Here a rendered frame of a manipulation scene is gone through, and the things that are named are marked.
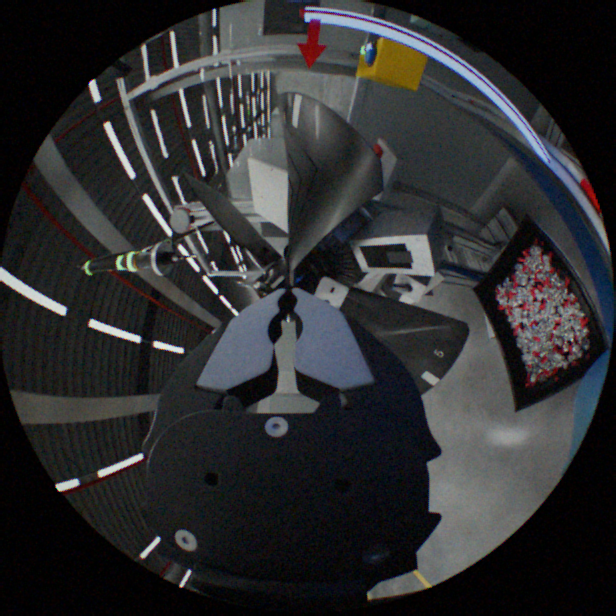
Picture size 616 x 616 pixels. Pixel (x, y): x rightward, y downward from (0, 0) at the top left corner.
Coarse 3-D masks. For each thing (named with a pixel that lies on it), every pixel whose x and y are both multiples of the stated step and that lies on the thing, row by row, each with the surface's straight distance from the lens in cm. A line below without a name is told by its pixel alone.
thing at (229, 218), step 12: (192, 180) 46; (204, 192) 47; (216, 192) 56; (204, 204) 41; (216, 204) 47; (228, 204) 53; (216, 216) 41; (228, 216) 46; (240, 216) 51; (228, 228) 41; (240, 228) 45; (252, 228) 49; (240, 240) 41; (252, 240) 45
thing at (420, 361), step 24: (360, 312) 34; (384, 312) 32; (408, 312) 32; (432, 312) 31; (384, 336) 33; (408, 336) 32; (432, 336) 32; (456, 336) 32; (408, 360) 34; (432, 360) 34
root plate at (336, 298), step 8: (328, 280) 37; (320, 288) 38; (328, 288) 37; (336, 288) 36; (344, 288) 35; (320, 296) 38; (328, 296) 37; (336, 296) 36; (344, 296) 35; (336, 304) 36
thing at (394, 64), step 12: (372, 48) 48; (384, 48) 44; (396, 48) 45; (408, 48) 46; (360, 60) 57; (384, 60) 44; (396, 60) 45; (408, 60) 46; (420, 60) 47; (360, 72) 54; (372, 72) 44; (384, 72) 44; (396, 72) 44; (408, 72) 45; (420, 72) 46; (396, 84) 46; (408, 84) 45
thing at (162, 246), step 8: (152, 248) 49; (160, 248) 42; (168, 248) 44; (152, 256) 41; (160, 256) 42; (152, 264) 42; (160, 264) 42; (168, 264) 44; (160, 272) 42; (168, 272) 44
